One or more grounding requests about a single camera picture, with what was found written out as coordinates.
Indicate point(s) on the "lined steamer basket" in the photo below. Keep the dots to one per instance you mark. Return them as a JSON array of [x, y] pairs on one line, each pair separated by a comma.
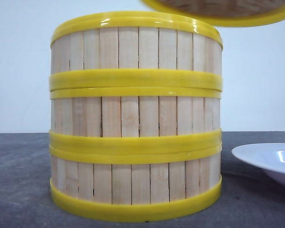
[[135, 124]]

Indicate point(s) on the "steamer basket with one bun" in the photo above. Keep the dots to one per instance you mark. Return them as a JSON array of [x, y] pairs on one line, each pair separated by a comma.
[[135, 53]]

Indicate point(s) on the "yellow woven steamer lid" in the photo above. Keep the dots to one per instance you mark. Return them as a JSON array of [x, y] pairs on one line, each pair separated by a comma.
[[225, 13]]

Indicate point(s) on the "steamer basket with three buns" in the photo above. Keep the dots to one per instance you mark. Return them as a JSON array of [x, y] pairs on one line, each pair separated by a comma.
[[136, 193]]

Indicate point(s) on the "white plate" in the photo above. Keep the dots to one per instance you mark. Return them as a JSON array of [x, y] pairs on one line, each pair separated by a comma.
[[270, 157]]

